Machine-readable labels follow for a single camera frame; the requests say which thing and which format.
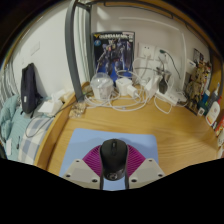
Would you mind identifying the black bag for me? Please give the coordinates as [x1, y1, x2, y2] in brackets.
[20, 62, 43, 115]

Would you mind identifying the white power adapter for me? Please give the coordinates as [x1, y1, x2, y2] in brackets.
[115, 77, 135, 98]

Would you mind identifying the light blue mouse pad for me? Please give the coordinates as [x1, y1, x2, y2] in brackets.
[59, 127, 160, 192]

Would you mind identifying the white wall socket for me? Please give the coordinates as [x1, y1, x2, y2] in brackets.
[154, 45, 171, 63]
[137, 42, 156, 61]

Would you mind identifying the clear plastic wrapper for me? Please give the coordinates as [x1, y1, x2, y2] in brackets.
[68, 101, 88, 120]

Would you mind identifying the robot model kit box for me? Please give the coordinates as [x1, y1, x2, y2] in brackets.
[92, 30, 136, 83]

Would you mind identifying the small white cube clock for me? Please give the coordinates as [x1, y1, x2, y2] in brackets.
[196, 106, 206, 117]

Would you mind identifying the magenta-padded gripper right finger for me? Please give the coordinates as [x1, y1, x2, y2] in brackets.
[125, 143, 167, 190]

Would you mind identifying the grey metal frame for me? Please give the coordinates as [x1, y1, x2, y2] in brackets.
[64, 0, 95, 103]

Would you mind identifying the clear plastic cup with lid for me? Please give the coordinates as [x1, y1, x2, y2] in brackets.
[89, 72, 115, 100]

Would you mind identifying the blue checked bedding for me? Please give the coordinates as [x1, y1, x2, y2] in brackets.
[0, 94, 56, 166]

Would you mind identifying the white cardboard box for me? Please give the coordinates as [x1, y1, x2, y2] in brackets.
[37, 99, 64, 118]

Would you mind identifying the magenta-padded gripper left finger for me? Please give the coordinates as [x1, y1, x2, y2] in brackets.
[62, 143, 103, 190]

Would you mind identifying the white lotion bottle red cap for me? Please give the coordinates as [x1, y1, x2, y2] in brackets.
[205, 96, 222, 127]

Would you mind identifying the white power strip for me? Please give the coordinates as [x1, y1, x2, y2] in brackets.
[154, 90, 180, 107]

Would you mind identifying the white cable bundle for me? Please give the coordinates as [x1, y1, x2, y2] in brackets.
[83, 58, 188, 113]

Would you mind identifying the black computer mouse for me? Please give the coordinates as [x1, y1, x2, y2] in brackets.
[99, 138, 130, 182]

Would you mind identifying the blue bottle with white nozzle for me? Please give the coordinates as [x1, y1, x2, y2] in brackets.
[208, 81, 222, 108]

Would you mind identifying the black plug adapter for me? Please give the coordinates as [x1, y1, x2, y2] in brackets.
[158, 78, 169, 95]

